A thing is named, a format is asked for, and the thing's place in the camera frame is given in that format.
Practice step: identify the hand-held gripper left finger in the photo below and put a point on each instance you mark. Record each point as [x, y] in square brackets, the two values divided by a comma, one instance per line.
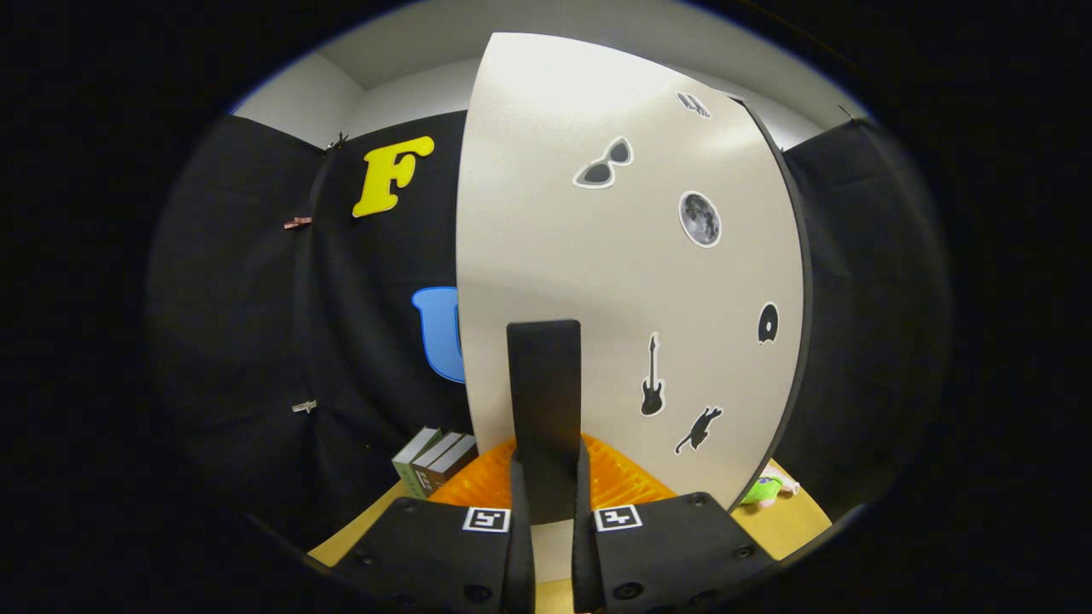
[520, 546]

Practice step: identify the black backdrop cloth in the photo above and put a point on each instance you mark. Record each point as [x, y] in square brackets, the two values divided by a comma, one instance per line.
[256, 298]

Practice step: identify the black cloth clip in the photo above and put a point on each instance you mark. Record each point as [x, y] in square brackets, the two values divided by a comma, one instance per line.
[339, 140]
[846, 112]

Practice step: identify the white cloth clip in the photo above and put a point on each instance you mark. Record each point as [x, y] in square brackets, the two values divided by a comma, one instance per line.
[304, 406]

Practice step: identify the green white plush toy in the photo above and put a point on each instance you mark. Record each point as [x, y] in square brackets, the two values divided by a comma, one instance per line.
[763, 490]

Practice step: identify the pink cloth clip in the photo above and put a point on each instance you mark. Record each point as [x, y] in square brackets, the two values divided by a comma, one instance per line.
[298, 223]

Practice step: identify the green white book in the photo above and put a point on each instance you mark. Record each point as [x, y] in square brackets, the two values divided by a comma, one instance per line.
[409, 467]

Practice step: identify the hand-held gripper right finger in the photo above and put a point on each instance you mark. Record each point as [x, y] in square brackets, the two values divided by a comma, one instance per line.
[583, 554]

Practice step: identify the beige cabinet door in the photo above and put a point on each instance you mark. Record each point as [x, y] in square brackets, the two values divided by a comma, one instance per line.
[546, 213]

